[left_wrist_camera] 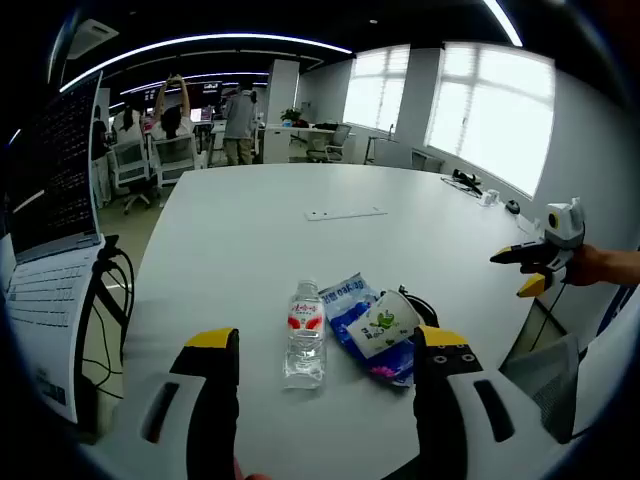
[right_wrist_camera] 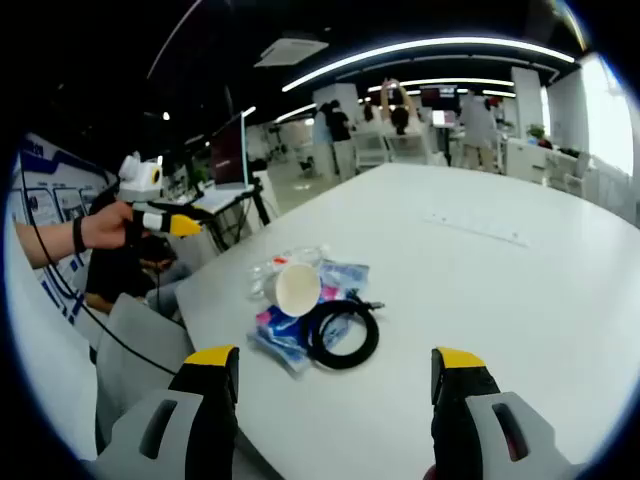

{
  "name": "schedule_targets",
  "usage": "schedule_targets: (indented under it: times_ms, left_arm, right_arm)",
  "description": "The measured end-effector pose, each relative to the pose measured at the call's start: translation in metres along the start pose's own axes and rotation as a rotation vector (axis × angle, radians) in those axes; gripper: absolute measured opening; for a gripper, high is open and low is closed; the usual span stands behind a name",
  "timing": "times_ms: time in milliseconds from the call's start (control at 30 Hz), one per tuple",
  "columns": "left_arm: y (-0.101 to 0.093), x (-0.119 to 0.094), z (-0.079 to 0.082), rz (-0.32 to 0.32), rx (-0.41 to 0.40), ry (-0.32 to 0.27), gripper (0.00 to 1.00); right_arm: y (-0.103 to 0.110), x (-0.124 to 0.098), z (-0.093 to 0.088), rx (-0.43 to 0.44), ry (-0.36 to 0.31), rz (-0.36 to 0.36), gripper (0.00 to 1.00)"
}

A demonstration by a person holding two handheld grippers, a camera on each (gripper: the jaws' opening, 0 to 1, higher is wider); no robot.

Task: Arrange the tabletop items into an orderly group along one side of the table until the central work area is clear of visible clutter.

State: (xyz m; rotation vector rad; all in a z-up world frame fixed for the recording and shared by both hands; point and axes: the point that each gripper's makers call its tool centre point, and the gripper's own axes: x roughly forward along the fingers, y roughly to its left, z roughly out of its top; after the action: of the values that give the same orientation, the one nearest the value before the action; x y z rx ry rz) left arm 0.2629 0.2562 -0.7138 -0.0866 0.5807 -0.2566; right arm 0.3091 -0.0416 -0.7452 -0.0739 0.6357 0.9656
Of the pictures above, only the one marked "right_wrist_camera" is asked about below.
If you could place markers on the blue white wall poster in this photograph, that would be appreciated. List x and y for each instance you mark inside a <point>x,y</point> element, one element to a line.
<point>45,200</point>

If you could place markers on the ceiling air vent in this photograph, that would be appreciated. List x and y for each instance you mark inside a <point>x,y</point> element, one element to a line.
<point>290,52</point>

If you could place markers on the person's left hand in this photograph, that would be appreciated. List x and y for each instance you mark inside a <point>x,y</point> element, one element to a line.
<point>107,227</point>

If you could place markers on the person's right hand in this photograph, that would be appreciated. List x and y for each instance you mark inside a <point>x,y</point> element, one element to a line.
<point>432,474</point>

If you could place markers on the white paper cup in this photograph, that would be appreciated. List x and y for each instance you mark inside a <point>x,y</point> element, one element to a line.
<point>297,290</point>

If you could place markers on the clear plastic water bottle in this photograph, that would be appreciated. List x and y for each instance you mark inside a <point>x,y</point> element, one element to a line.
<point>280,260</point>

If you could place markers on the window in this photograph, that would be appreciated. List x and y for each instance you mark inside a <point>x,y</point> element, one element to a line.
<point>607,115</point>

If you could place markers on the wall screen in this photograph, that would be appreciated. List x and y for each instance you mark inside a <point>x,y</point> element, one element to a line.
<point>437,95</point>

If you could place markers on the white office chair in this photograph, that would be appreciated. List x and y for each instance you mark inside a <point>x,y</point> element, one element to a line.
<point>407,147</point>
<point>372,150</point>

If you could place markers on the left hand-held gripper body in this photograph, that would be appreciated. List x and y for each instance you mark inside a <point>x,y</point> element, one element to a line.
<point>137,182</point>

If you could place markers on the white laptop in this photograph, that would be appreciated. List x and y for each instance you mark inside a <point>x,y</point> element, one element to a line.
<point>227,155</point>

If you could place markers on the white table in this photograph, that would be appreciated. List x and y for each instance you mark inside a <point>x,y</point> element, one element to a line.
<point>450,300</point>

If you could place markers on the green potted plant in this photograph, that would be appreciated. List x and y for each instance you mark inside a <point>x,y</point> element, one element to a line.
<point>536,131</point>

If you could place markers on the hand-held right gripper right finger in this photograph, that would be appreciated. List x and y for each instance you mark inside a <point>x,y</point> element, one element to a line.
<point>465,390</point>

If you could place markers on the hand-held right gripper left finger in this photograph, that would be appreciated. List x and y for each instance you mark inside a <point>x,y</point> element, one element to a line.
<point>165,440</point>

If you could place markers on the blue pink tissue pack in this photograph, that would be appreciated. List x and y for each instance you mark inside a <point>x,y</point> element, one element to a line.
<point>280,327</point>

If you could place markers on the white blue wet wipes pack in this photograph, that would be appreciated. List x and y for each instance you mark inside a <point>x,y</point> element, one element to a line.
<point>350,275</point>

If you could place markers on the ceiling light strip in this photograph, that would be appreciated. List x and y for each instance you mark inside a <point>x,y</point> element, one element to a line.
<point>440,82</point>
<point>425,43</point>

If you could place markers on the black tripod stand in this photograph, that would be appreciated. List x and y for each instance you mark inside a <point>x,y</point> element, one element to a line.
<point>262,210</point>

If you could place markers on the black wristband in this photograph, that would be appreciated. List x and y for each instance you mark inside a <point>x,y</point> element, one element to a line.
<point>78,235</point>

